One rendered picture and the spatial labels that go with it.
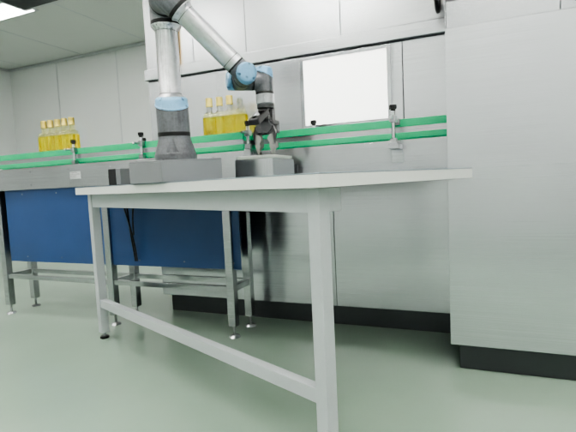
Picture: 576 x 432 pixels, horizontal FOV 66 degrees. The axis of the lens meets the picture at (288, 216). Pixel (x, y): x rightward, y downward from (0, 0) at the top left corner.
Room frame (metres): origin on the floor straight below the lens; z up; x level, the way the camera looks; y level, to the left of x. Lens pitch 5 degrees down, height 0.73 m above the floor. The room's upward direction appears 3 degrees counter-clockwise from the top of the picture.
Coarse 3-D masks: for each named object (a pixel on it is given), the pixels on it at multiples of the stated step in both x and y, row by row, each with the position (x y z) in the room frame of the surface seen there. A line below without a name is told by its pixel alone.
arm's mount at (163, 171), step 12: (132, 168) 1.65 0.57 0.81; (144, 168) 1.59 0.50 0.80; (156, 168) 1.52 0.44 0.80; (168, 168) 1.51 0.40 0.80; (180, 168) 1.55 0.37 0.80; (192, 168) 1.58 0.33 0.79; (204, 168) 1.61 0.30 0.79; (216, 168) 1.65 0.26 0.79; (132, 180) 1.66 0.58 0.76; (144, 180) 1.59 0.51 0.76; (156, 180) 1.53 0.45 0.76; (168, 180) 1.51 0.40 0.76; (180, 180) 1.54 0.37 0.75
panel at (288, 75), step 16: (368, 48) 2.05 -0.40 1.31; (272, 64) 2.24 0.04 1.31; (288, 64) 2.20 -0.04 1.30; (224, 80) 2.35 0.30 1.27; (288, 80) 2.21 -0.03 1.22; (224, 96) 2.35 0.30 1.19; (240, 96) 2.31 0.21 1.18; (288, 96) 2.21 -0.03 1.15; (288, 112) 2.21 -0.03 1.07; (304, 112) 2.18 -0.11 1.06; (288, 128) 2.21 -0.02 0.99; (304, 128) 2.18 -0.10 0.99
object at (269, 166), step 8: (240, 160) 1.80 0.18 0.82; (248, 160) 1.79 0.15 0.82; (256, 160) 1.77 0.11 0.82; (264, 160) 1.76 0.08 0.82; (272, 160) 1.75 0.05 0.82; (280, 160) 1.82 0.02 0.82; (288, 160) 1.89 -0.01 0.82; (240, 168) 1.80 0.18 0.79; (248, 168) 1.79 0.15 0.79; (256, 168) 1.78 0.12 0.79; (264, 168) 1.76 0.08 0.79; (272, 168) 1.75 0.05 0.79; (280, 168) 1.82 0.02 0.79; (288, 168) 1.89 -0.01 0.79; (296, 168) 2.00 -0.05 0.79; (240, 176) 1.80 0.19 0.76; (248, 176) 1.79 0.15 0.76; (256, 176) 1.78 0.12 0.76
